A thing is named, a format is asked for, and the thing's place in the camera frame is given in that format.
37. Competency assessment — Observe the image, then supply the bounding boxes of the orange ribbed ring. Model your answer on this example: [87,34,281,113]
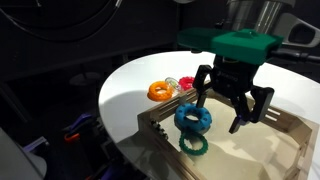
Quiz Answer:
[146,80,175,102]

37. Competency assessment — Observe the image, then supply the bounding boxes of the blue ring with dark dots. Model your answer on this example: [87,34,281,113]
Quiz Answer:
[173,102,213,133]

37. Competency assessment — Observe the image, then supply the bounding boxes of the grey rounded object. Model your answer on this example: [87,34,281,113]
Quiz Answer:
[0,128,48,180]

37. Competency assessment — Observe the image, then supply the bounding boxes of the black hanging cable loop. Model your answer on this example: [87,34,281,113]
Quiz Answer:
[0,0,123,44]

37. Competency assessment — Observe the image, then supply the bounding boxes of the clear ring with coloured beads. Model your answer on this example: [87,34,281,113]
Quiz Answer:
[164,76,184,94]

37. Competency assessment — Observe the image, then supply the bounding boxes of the lavender flat bar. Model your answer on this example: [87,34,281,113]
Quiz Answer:
[22,135,50,154]

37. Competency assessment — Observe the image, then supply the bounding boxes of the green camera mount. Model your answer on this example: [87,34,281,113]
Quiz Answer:
[176,28,284,65]

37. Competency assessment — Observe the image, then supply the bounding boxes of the wooden slatted crate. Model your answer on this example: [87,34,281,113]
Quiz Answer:
[137,88,320,180]

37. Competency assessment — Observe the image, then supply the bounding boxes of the black camera cable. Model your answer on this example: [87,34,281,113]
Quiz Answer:
[269,48,320,64]

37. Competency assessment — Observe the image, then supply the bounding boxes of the red ribbed ring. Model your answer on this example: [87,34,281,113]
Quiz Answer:
[178,76,198,92]

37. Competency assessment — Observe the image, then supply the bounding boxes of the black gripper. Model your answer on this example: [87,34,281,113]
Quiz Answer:
[192,54,275,135]

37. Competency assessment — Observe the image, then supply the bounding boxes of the orange clamp handle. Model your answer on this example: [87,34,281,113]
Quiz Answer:
[63,132,82,144]

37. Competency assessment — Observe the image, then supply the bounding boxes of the dark green knobbed ring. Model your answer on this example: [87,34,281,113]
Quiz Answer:
[178,130,209,157]

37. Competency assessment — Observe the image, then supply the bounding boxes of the black white checkered ring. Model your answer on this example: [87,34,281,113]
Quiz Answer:
[149,119,169,140]

